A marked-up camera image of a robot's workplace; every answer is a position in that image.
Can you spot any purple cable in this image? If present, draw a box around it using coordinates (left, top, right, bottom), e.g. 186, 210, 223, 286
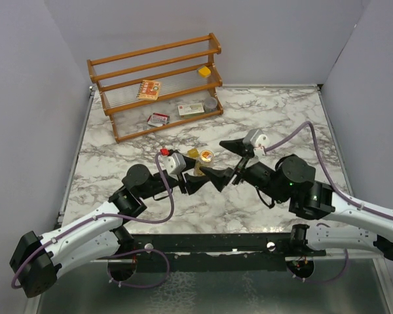
11, 153, 175, 290
265, 120, 393, 226

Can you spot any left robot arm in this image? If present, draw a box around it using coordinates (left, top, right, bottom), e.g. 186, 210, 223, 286
9, 148, 197, 298

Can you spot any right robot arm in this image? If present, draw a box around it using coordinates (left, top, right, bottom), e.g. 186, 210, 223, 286
200, 133, 393, 261

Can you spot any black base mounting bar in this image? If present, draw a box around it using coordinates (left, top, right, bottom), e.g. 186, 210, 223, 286
109, 232, 326, 273

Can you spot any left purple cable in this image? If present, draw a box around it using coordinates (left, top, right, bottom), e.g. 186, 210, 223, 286
11, 153, 175, 290

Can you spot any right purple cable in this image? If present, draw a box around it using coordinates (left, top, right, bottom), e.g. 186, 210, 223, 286
265, 120, 393, 226

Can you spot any yellow weekly pill organizer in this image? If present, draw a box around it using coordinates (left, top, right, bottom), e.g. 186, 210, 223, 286
187, 148, 199, 159

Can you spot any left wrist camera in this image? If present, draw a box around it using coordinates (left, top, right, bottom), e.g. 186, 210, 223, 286
160, 148, 184, 176

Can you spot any clear pill bottle gold lid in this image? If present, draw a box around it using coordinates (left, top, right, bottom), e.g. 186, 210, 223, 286
194, 150, 214, 176

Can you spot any wooden three-tier shelf rack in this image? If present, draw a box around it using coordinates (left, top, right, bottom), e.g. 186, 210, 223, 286
87, 33, 223, 143

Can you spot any red white staples packet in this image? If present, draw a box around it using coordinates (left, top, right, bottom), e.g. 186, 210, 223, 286
147, 113, 170, 127

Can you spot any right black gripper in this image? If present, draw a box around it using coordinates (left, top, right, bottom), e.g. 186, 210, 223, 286
200, 137, 288, 204

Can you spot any white green stapler box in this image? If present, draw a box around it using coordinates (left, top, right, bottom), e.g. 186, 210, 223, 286
178, 103, 205, 118

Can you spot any clear round pin jar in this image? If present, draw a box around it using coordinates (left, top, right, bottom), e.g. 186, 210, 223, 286
203, 97, 217, 113

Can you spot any orange spiral notebook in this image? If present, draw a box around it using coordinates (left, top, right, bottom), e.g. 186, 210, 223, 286
137, 80, 162, 101

